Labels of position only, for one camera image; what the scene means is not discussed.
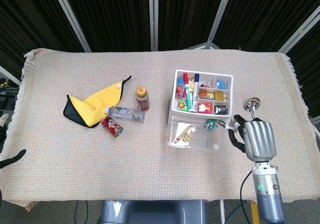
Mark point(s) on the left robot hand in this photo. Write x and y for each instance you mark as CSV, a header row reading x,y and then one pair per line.
x,y
12,157

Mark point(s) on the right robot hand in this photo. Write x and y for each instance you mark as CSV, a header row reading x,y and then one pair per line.
x,y
260,141

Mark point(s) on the clear plastic drawer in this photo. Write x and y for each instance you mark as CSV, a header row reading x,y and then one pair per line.
x,y
202,141

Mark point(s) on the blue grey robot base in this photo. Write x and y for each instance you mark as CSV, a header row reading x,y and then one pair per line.
x,y
155,212

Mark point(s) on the white plastic organizer box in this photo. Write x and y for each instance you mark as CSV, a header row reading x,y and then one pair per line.
x,y
172,108

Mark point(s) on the small black object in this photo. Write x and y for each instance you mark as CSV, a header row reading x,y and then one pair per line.
x,y
220,108

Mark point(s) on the small green box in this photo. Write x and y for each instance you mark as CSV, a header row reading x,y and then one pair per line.
x,y
210,125

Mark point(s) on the red candy packets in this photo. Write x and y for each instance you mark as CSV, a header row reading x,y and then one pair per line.
x,y
203,107

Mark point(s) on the small blue object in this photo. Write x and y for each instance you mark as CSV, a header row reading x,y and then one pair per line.
x,y
221,83

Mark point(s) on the gold binder clips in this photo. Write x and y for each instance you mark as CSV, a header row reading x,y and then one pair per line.
x,y
190,136

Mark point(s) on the wooden pencil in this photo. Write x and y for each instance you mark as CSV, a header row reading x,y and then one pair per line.
x,y
183,134

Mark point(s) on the wrapped candy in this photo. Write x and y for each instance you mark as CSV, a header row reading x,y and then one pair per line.
x,y
207,83

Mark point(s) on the blue capped marker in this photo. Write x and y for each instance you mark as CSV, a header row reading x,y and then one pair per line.
x,y
195,93

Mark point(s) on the white paper card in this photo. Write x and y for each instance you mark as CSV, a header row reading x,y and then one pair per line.
x,y
178,128

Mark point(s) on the colourful snack packet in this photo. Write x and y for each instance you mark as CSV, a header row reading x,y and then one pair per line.
x,y
181,105

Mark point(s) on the red capped marker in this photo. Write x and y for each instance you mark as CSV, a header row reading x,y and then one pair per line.
x,y
187,88

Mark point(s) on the yellow cloth with black trim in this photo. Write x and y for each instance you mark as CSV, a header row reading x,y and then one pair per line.
x,y
87,106

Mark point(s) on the red snack packet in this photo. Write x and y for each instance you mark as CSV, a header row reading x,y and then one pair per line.
x,y
179,90

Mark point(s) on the red cartoon drink can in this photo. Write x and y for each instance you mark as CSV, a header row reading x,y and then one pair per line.
x,y
112,126

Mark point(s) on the beige woven tablecloth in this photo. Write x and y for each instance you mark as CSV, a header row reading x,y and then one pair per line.
x,y
125,164

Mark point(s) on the clear plastic water bottle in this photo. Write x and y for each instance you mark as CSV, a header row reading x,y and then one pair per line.
x,y
125,113

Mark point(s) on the brown drink bottle yellow cap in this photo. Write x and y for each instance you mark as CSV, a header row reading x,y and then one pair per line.
x,y
142,101

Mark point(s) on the yellow post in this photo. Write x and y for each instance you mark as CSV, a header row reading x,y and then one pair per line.
x,y
255,212

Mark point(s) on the black folding screen grey frame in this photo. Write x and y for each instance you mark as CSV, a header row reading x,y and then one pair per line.
x,y
112,13

